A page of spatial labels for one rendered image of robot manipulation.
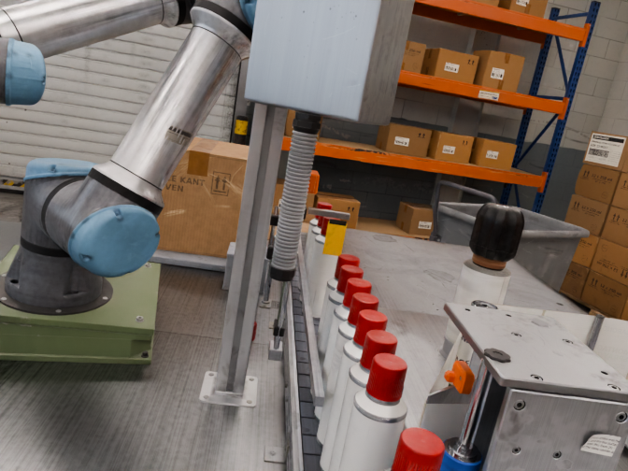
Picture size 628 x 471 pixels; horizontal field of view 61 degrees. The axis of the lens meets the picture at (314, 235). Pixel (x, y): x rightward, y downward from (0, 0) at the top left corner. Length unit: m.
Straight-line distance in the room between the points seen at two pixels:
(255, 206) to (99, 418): 0.36
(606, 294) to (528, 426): 4.02
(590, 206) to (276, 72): 4.02
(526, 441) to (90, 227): 0.58
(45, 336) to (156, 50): 4.31
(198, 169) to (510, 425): 1.10
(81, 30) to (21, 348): 0.49
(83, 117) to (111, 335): 4.34
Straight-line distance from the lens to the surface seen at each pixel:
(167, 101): 0.82
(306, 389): 0.84
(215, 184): 1.39
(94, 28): 0.89
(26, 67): 0.72
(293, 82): 0.67
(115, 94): 5.14
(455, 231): 3.21
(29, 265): 0.96
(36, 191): 0.92
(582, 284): 4.57
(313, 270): 1.04
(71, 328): 0.94
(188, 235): 1.43
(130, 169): 0.81
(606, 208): 4.47
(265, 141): 0.76
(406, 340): 1.08
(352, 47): 0.64
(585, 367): 0.47
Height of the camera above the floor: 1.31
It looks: 15 degrees down
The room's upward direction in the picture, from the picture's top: 10 degrees clockwise
